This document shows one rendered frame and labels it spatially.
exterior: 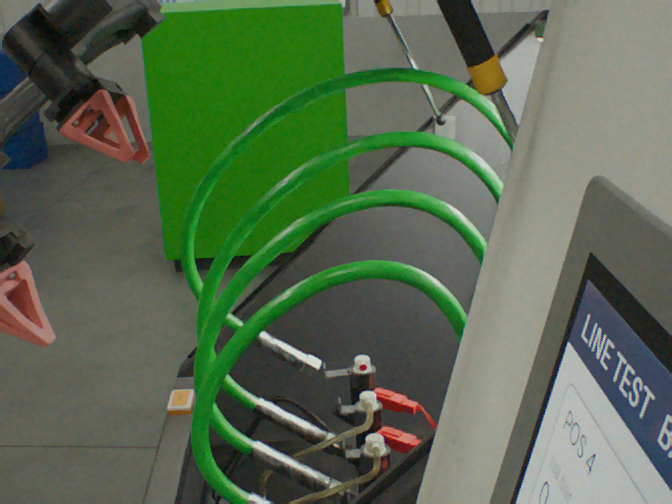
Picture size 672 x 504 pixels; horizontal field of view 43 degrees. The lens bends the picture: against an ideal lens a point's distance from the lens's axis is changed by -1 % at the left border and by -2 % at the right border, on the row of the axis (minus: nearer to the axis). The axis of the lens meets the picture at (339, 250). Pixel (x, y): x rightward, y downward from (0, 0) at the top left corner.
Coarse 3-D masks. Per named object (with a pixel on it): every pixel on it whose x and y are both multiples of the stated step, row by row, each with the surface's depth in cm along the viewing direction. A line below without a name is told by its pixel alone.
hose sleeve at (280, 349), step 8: (264, 336) 90; (272, 336) 91; (256, 344) 90; (264, 344) 90; (272, 344) 90; (280, 344) 91; (288, 344) 91; (272, 352) 90; (280, 352) 90; (288, 352) 91; (296, 352) 91; (288, 360) 91; (296, 360) 91; (304, 360) 91
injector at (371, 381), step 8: (352, 368) 93; (352, 376) 92; (360, 376) 91; (368, 376) 91; (352, 384) 92; (360, 384) 92; (368, 384) 92; (352, 392) 93; (360, 392) 92; (352, 400) 93; (336, 408) 93; (336, 416) 94; (344, 416) 93; (352, 416) 94; (352, 424) 94; (360, 472) 96; (360, 488) 97
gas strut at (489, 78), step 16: (448, 0) 48; (464, 0) 48; (448, 16) 49; (464, 16) 49; (464, 32) 49; (480, 32) 49; (464, 48) 49; (480, 48) 49; (480, 64) 50; (496, 64) 50; (480, 80) 50; (496, 80) 50; (496, 96) 51; (512, 128) 52
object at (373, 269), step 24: (360, 264) 62; (384, 264) 62; (288, 288) 63; (312, 288) 62; (432, 288) 63; (264, 312) 63; (456, 312) 64; (240, 336) 64; (456, 336) 65; (216, 360) 65; (216, 384) 65; (192, 432) 66; (216, 480) 68
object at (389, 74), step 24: (360, 72) 82; (384, 72) 81; (408, 72) 82; (432, 72) 82; (312, 96) 82; (480, 96) 83; (264, 120) 82; (240, 144) 83; (216, 168) 84; (192, 216) 85; (192, 240) 86; (192, 264) 87; (192, 288) 88
